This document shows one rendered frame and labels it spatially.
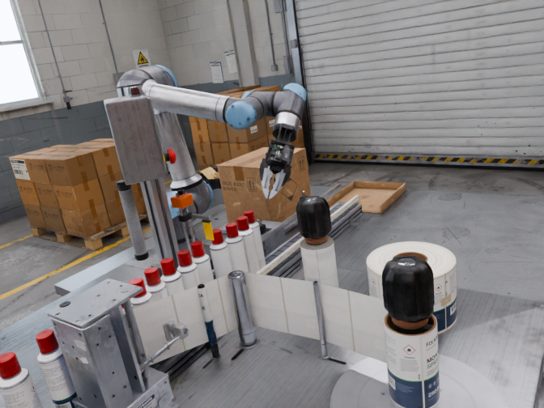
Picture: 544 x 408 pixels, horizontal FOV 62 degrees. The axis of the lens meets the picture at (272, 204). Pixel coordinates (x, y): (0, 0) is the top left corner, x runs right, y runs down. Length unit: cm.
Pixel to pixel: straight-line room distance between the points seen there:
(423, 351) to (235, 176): 122
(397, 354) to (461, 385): 19
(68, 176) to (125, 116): 341
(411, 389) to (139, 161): 73
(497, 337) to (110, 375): 79
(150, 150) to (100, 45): 634
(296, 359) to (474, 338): 39
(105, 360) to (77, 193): 366
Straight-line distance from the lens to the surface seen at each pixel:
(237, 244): 129
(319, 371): 103
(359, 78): 576
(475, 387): 98
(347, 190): 223
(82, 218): 455
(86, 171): 453
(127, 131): 109
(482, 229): 178
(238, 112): 127
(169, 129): 159
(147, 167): 110
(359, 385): 97
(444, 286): 108
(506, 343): 112
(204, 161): 543
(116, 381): 93
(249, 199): 183
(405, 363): 83
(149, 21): 798
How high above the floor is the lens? 153
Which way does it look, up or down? 18 degrees down
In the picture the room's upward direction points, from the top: 9 degrees counter-clockwise
